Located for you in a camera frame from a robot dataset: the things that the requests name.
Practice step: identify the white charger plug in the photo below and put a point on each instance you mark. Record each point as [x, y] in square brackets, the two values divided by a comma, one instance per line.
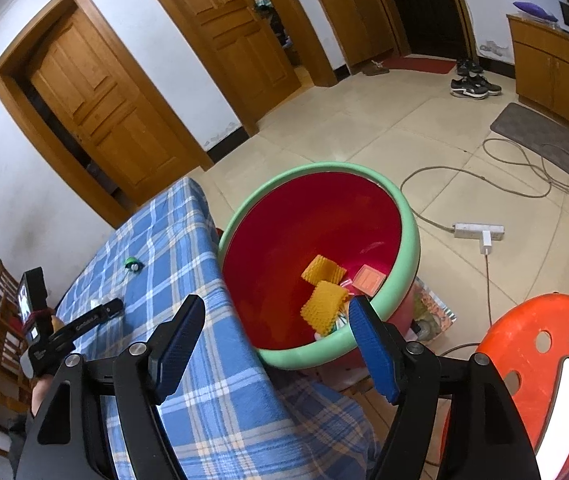
[486, 242]

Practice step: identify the dark entrance door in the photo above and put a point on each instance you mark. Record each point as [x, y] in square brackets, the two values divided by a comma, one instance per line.
[424, 5]

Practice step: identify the wooden shoe cabinet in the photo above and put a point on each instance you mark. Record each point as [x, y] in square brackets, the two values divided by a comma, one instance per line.
[359, 25]

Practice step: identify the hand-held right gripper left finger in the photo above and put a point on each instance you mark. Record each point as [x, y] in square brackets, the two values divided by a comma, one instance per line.
[177, 345]

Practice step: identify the wooden door frame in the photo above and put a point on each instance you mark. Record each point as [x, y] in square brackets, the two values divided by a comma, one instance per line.
[37, 35]
[467, 35]
[317, 60]

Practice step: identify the grey floor mat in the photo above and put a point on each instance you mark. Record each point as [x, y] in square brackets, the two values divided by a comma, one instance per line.
[529, 125]

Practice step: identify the orange plastic stool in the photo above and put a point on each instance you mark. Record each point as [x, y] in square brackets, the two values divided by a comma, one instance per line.
[524, 330]

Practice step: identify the brown slipper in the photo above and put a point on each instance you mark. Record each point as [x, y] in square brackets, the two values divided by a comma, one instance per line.
[375, 68]

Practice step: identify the small green toy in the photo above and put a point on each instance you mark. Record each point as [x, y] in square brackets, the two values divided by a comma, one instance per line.
[133, 264]

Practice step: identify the colourful printed bag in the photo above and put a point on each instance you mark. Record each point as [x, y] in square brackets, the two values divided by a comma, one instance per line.
[434, 310]

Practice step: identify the black shoe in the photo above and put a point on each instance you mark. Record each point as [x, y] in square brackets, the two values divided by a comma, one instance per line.
[475, 66]
[463, 66]

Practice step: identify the orange card packet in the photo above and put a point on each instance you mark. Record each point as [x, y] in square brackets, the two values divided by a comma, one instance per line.
[368, 279]

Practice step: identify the red doormat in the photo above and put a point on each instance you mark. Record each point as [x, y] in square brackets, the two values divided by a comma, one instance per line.
[419, 65]

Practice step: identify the purple ornament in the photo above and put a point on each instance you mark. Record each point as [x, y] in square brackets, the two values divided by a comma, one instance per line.
[534, 10]

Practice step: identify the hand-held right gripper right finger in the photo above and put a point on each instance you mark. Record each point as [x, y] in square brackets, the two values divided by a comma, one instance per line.
[369, 350]

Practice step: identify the blue plaid tablecloth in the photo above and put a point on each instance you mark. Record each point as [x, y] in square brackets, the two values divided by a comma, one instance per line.
[174, 240]

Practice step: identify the wooden sideboard cabinet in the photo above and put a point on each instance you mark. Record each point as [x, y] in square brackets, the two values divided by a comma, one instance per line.
[549, 65]

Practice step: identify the yellow foam sponge pieces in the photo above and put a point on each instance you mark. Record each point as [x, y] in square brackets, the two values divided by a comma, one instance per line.
[322, 305]

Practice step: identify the yellow foam fruit net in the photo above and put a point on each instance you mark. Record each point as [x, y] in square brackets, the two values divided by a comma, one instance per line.
[322, 270]

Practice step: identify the red basin with green rim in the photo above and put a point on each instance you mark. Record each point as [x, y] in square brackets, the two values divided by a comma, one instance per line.
[314, 220]

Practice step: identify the wooden panel door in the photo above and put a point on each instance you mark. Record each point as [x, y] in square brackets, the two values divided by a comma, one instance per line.
[109, 110]
[234, 35]

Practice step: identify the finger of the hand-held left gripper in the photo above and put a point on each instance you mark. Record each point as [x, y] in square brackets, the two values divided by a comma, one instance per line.
[112, 307]

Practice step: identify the white power strip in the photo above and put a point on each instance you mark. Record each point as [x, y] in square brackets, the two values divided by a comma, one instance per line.
[467, 231]

